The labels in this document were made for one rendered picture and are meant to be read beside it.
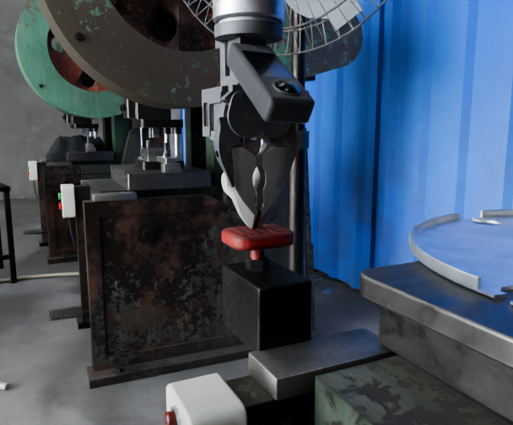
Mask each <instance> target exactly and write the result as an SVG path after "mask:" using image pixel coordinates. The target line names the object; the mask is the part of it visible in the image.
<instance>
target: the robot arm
mask: <svg viewBox="0 0 513 425"><path fill-rule="evenodd" d="M284 20H285V0H213V21H214V23H215V24H216V25H215V26H214V39H215V49H220V81H219V82H218V83H217V87H216V88H211V89H204V90H202V136H203V137H208V138H209V140H213V147H214V152H215V155H216V158H217V160H218V162H219V164H220V166H221V168H222V170H223V172H224V173H223V174H222V177H221V182H222V187H223V190H224V192H225V193H226V194H228V195H229V196H230V197H231V198H232V200H233V203H234V205H235V208H236V210H237V212H238V213H239V215H240V217H241V219H242V220H243V221H244V222H245V224H246V225H247V226H248V227H249V228H250V229H256V228H260V227H261V226H262V225H263V224H264V222H265V221H266V219H267V217H268V216H269V214H270V212H271V211H272V210H273V207H274V205H275V203H276V201H277V200H278V197H279V195H280V193H281V190H282V189H283V186H284V184H285V183H286V181H287V179H288V176H289V172H290V170H291V167H292V165H293V162H294V158H295V155H296V151H297V134H296V128H295V127H296V123H301V124H305V123H307V122H308V121H309V119H310V117H311V113H312V111H313V108H314V106H315V101H314V100H313V99H312V97H311V96H310V95H309V94H308V92H307V91H306V90H305V89H304V87H303V86H302V85H301V84H300V82H299V81H298V80H297V79H296V77H295V76H294V75H293V74H292V73H291V72H290V70H289V69H288V68H287V67H286V66H285V65H284V63H283V62H282V61H281V59H280V58H279V57H278V56H277V54H276V53H275V52H274V51H273V49H272V48H271V47H269V46H267V44H272V43H276V42H279V41H281V40H282V39H283V26H282V23H283V22H284ZM219 84H220V87H219ZM206 107H207V126H206ZM251 139H252V140H264V141H265V143H263V144H262V145H261V147H260V153H259V154H258V155H257V157H256V156H255V155H254V154H253V153H251V152H249V151H248V150H246V149H245V148H243V147H242V144H248V143H249V142H250V140H251ZM274 146H277V147H274ZM256 194H257V197H258V199H257V204H256V205H255V196H256Z"/></svg>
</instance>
